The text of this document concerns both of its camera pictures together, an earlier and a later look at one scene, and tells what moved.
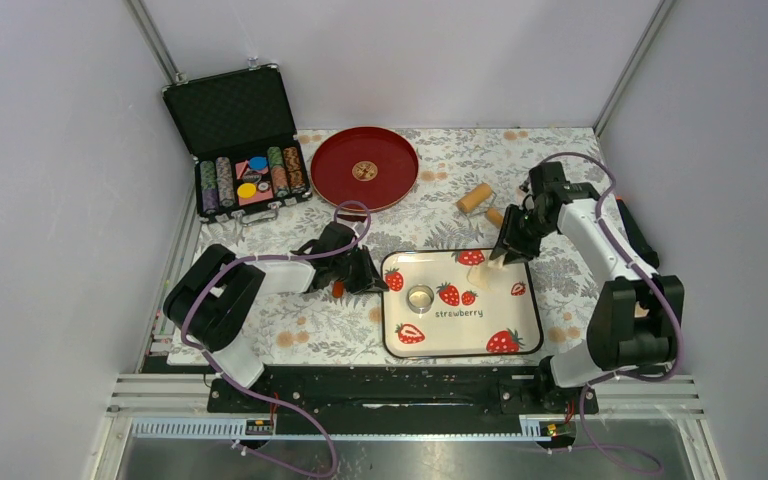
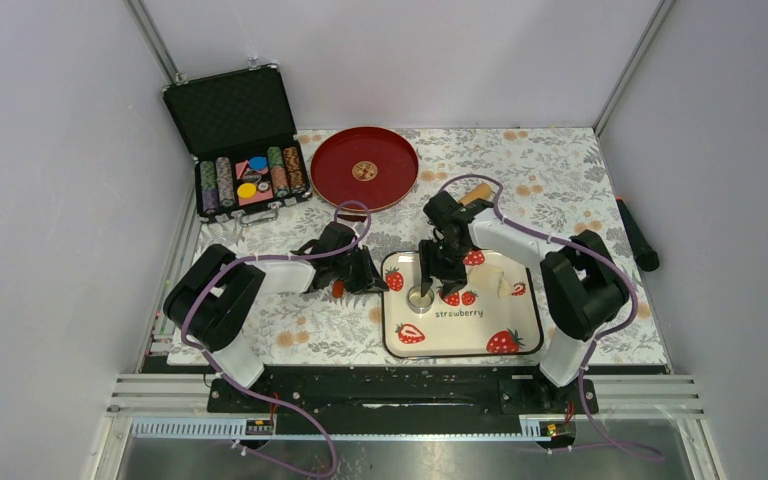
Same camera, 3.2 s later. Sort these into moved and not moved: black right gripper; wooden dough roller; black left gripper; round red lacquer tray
Moved: black right gripper
Not moved: round red lacquer tray; black left gripper; wooden dough roller
